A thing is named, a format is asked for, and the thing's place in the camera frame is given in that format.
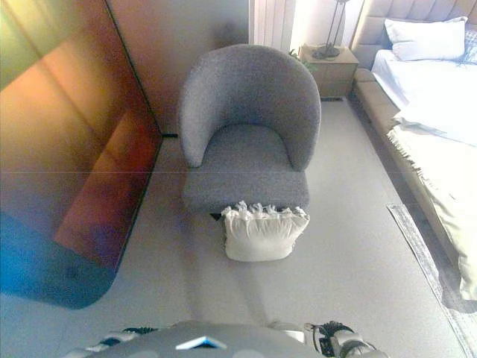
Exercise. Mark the green leafy plant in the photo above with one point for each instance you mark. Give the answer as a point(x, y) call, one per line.
point(303, 61)

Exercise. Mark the white ribbed curtain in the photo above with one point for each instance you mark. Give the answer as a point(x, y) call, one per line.
point(270, 22)

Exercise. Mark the white bed sheet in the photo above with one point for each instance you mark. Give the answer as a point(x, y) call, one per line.
point(428, 89)

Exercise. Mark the grey upholstered armchair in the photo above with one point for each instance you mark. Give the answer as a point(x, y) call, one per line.
point(249, 93)

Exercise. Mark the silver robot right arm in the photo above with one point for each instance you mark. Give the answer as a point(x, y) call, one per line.
point(350, 343)

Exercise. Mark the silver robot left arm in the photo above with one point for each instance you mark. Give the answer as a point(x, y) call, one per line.
point(112, 339)

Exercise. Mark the white bed pillow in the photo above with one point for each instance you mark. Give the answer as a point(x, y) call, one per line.
point(425, 39)

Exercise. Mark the beige upholstered bed frame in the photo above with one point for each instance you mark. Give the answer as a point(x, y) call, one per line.
point(376, 100)

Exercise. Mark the glossy dark wardrobe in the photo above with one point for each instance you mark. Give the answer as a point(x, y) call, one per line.
point(67, 149)

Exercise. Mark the light wooden bedside table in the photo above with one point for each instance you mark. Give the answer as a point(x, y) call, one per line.
point(335, 76)

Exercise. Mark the grey robot torso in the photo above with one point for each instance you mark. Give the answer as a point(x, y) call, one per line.
point(186, 339)

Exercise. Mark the white fringed cushion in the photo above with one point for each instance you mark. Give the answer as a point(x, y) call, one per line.
point(261, 236)

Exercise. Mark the blue patterned pillow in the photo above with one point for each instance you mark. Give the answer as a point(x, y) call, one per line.
point(471, 46)

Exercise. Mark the cream fringed blanket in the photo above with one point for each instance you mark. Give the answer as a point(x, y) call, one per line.
point(447, 186)

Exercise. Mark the grey patterned rug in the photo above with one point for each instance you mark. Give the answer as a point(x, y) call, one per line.
point(421, 246)

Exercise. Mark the silver robot right leg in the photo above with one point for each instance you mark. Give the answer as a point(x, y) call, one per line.
point(285, 328)

